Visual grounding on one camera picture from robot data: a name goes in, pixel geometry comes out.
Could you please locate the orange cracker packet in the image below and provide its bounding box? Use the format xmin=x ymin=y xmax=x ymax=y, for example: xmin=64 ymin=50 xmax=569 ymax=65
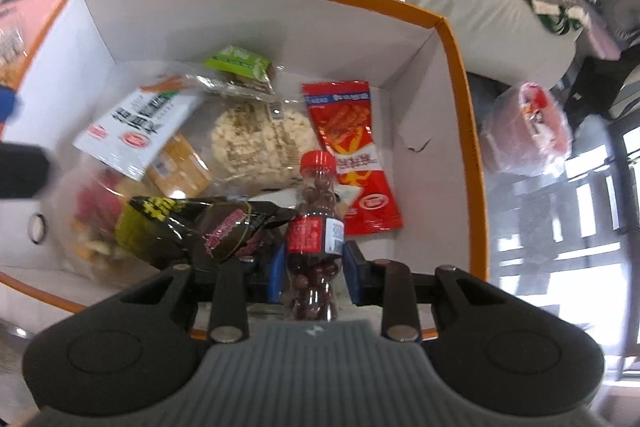
xmin=145 ymin=133 xmax=213 ymax=198

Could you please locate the dark snack packet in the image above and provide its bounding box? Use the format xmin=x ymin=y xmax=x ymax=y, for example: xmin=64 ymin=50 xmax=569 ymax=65
xmin=115 ymin=196 xmax=286 ymax=273

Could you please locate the glass balcony door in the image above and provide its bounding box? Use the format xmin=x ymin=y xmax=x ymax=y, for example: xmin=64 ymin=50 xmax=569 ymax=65
xmin=490 ymin=122 xmax=640 ymax=383

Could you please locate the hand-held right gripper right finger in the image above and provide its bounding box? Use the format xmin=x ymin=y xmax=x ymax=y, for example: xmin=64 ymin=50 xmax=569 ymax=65
xmin=345 ymin=241 xmax=506 ymax=343

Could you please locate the orange cardboard box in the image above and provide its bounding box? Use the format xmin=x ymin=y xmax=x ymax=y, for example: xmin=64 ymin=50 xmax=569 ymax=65
xmin=0 ymin=0 xmax=488 ymax=343

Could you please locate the red snack packet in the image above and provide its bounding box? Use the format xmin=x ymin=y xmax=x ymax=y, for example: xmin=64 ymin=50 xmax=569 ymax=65
xmin=301 ymin=80 xmax=405 ymax=236

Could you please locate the chocolate ball bottle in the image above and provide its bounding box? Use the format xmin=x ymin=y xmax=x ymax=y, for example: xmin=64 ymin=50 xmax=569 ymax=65
xmin=282 ymin=150 xmax=348 ymax=323

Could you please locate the round rice cracker packet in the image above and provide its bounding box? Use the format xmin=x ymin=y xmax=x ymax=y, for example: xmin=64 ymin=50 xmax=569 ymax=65
xmin=210 ymin=102 xmax=318 ymax=188

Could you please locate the green snack packet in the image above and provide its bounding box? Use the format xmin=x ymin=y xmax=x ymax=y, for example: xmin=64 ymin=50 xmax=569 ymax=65
xmin=204 ymin=44 xmax=273 ymax=95

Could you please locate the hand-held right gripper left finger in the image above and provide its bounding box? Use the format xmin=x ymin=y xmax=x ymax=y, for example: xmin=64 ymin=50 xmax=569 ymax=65
xmin=117 ymin=252 xmax=288 ymax=343

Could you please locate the green and white bag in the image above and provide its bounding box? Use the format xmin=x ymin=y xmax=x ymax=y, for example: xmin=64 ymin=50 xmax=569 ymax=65
xmin=537 ymin=2 xmax=583 ymax=38

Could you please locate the red plastic bag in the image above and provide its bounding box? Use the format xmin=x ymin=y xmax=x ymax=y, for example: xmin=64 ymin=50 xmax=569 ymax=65
xmin=480 ymin=82 xmax=573 ymax=178

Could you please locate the white snack packet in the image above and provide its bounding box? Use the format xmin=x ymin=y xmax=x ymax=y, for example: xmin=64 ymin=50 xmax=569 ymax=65
xmin=74 ymin=74 xmax=206 ymax=182

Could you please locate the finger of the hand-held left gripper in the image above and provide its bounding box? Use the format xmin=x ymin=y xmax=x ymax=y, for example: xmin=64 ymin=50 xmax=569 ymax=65
xmin=0 ymin=145 xmax=51 ymax=198
xmin=0 ymin=88 xmax=23 ymax=124

